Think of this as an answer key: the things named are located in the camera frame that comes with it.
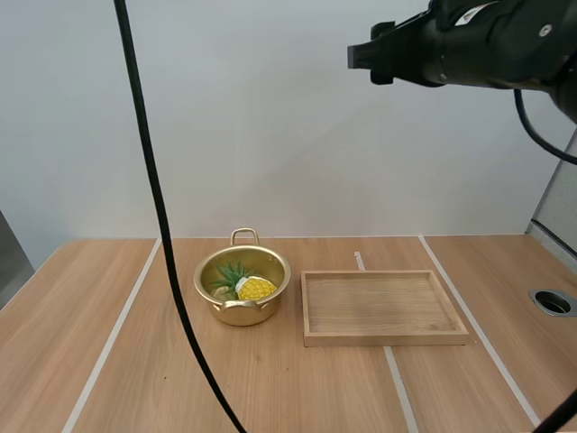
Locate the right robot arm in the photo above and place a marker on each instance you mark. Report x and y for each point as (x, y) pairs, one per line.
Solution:
(567, 76)

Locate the shallow wooden tray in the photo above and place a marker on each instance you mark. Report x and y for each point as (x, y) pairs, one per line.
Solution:
(378, 302)

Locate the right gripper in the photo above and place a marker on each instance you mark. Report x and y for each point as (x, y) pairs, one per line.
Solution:
(491, 49)

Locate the yellow toy pineapple green crown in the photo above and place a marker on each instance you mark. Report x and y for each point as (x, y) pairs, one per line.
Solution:
(257, 288)

